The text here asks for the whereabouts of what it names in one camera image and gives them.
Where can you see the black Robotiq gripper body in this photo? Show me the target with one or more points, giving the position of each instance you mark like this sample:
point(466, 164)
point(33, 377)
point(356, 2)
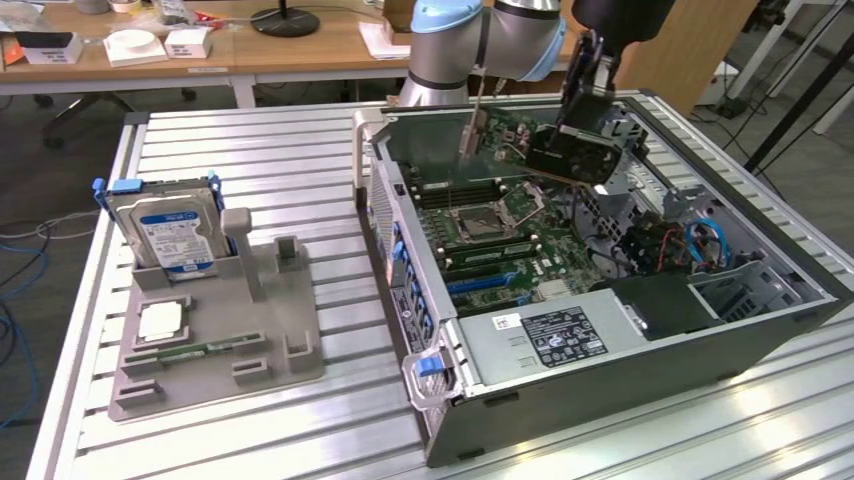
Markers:
point(620, 20)

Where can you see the graphics card with metal bracket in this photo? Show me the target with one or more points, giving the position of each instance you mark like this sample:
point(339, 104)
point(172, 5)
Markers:
point(567, 150)

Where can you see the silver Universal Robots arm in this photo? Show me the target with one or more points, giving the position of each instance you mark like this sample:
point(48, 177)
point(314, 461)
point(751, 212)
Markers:
point(447, 55)

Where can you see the wooden cabinet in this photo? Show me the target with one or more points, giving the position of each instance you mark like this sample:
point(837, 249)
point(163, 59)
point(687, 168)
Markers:
point(694, 55)

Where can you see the black floor power adapter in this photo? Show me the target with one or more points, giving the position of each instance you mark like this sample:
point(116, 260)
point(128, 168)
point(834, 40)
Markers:
point(733, 108)

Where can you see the perforated metal drive cage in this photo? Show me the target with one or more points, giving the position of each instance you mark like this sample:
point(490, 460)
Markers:
point(610, 205)

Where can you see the open metal socket cover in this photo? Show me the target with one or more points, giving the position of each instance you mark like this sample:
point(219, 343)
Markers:
point(527, 202)

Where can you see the black slanted stand pole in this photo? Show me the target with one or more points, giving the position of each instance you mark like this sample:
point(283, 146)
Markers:
point(801, 95)

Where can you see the open brown cardboard box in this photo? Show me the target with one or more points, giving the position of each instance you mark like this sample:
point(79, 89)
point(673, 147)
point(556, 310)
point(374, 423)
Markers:
point(396, 20)

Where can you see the stack of white papers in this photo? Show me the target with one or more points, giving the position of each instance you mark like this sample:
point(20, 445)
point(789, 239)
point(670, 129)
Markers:
point(386, 42)

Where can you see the CPU socket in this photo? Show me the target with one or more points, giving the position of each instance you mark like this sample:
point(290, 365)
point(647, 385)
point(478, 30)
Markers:
point(479, 222)

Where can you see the green motherboard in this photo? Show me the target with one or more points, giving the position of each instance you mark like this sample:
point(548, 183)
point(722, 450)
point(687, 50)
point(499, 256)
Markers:
point(560, 250)

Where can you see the RAM stick with white label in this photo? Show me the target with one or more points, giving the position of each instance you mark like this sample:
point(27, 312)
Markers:
point(494, 254)

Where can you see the blue expansion slot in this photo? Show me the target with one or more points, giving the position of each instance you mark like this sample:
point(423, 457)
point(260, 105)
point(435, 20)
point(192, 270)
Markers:
point(483, 284)

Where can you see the black round lamp base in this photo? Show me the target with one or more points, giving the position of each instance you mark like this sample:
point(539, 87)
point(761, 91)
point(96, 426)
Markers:
point(286, 24)

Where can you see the metal disk bay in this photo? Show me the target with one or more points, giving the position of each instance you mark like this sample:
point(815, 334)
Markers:
point(754, 290)

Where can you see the blue card retainer strip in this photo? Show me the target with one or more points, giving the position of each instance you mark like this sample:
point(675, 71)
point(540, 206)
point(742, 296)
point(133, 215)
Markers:
point(415, 290)

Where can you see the grey power supply unit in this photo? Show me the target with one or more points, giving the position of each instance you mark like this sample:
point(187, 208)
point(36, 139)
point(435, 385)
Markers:
point(534, 340)

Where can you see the small white cardboard box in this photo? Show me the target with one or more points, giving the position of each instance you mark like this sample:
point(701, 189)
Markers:
point(188, 44)

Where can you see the blue case latch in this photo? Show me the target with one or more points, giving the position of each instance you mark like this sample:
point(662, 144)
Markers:
point(428, 363)

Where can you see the open dark grey PC case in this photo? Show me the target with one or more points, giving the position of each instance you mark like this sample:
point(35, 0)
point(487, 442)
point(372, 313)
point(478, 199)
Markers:
point(600, 400)

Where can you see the long wooden desk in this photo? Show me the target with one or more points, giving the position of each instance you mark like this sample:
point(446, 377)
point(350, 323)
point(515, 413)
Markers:
point(133, 75)

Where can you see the white round part on base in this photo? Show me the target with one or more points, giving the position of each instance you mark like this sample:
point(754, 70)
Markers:
point(133, 46)

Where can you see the hard disk in blue carrier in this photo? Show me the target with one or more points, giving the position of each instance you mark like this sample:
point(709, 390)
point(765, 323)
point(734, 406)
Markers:
point(169, 235)

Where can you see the grey plastic parts rack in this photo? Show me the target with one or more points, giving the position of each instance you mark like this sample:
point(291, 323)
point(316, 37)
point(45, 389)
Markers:
point(220, 320)

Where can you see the black office chair base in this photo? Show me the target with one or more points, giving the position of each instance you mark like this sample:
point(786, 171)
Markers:
point(87, 107)

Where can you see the grey cup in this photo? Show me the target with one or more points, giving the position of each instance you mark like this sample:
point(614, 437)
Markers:
point(91, 6)

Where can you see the green RAM stick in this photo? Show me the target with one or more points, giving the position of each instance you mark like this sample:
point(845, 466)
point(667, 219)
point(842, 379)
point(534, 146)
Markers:
point(200, 347)

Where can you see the silver CPU chip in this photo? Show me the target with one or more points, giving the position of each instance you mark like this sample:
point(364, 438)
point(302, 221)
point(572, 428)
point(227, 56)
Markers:
point(160, 322)

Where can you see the white box with black lid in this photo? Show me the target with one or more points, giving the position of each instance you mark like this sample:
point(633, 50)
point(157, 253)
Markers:
point(49, 47)

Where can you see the white desk frame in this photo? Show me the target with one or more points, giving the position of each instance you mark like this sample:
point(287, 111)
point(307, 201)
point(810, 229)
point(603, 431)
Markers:
point(754, 55)

